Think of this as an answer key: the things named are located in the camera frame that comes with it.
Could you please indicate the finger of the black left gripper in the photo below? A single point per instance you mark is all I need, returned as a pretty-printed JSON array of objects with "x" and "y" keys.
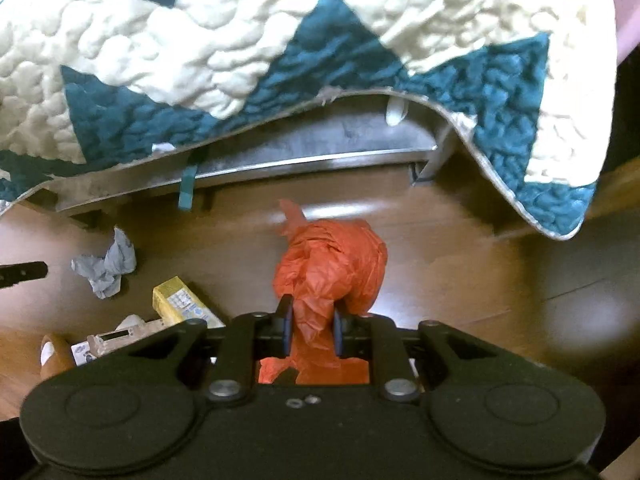
[{"x": 13, "y": 274}]

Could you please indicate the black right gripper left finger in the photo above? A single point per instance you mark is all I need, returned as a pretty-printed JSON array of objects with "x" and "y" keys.
[{"x": 221, "y": 362}]

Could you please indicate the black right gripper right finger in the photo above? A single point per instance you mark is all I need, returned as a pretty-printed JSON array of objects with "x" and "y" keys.
[{"x": 404, "y": 363}]

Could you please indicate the orange plastic bag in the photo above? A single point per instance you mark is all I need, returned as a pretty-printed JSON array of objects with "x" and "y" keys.
[{"x": 326, "y": 261}]

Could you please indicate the yellow carton box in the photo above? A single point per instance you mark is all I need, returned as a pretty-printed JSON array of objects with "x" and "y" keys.
[{"x": 175, "y": 303}]

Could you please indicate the crumpled grey paper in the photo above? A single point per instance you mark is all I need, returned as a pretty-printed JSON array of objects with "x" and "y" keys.
[{"x": 105, "y": 274}]

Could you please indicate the beige cardboard packaging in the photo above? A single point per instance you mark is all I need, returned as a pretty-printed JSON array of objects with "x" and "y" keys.
[{"x": 130, "y": 330}]

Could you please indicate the teal and cream quilt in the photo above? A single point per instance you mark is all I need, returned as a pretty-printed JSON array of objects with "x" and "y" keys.
[{"x": 529, "y": 85}]

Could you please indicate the grey metal bed frame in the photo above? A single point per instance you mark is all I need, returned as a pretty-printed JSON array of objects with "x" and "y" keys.
[{"x": 356, "y": 130}]

